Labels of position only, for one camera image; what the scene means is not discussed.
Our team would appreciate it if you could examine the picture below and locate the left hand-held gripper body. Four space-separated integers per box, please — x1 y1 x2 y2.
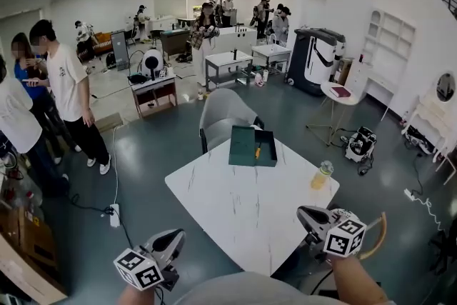
113 248 179 292

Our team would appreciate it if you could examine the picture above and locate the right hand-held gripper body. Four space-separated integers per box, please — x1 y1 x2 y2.
306 219 368 264

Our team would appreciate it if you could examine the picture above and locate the dark green box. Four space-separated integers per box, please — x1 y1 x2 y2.
228 124 278 169

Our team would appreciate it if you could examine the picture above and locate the person's right forearm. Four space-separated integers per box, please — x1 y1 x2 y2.
326 253 389 305

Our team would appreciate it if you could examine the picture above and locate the person's left forearm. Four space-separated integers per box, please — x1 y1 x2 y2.
116 282 160 305

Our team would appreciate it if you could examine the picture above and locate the cardboard box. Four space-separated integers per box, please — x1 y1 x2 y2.
0 205 58 272

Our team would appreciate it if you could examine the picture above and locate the plastic bottle yellow liquid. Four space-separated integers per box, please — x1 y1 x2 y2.
309 159 335 191

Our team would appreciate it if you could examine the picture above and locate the wooden chair patterned cushion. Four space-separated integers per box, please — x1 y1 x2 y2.
328 206 388 261

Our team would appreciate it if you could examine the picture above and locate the wooden board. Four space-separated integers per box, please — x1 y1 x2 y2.
0 235 69 305

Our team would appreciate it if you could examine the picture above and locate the round white side table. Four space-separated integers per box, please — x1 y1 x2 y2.
306 81 360 147

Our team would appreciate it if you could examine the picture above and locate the black white floor device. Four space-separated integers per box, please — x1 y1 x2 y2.
405 124 435 154

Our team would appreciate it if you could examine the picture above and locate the red book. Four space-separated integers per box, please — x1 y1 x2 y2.
328 84 353 99

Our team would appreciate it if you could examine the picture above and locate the pack of clear bottles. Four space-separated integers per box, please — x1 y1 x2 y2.
0 171 44 215

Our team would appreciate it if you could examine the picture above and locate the grey upholstered chair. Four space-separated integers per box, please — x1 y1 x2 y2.
199 88 266 155

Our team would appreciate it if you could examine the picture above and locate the white brown low table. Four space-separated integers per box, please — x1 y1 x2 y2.
129 74 179 119

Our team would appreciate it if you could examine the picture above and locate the black and white machine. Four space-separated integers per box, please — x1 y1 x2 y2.
333 32 346 83
286 28 338 96

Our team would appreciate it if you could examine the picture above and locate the white sink table silver tap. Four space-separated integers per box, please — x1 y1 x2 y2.
251 44 293 75

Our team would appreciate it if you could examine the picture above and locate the white sink table black tap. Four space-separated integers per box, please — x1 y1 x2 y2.
204 49 255 92

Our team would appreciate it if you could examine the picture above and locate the oval mirror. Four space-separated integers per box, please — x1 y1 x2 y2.
436 72 457 104

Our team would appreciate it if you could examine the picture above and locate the white spherical device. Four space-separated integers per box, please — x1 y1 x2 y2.
141 48 165 80

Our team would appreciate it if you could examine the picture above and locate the white shelf cabinet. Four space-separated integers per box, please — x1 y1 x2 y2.
351 8 418 121

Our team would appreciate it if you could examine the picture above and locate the grey upright panel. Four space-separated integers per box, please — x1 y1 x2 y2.
110 29 131 71

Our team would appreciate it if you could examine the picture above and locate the white counter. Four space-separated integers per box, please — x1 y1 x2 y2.
216 26 258 54

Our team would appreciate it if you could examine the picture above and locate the dark wooden desk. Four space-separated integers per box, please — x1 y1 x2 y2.
159 28 192 61

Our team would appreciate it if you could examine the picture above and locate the black chair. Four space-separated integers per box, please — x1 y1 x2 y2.
149 29 166 47

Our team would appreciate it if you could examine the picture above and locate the orange sofa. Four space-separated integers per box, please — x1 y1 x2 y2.
91 31 114 55

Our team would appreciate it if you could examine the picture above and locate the white equipment pack with cables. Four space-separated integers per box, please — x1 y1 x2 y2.
344 126 378 164

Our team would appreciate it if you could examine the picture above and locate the white floor cable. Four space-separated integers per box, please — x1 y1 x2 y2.
111 124 121 206

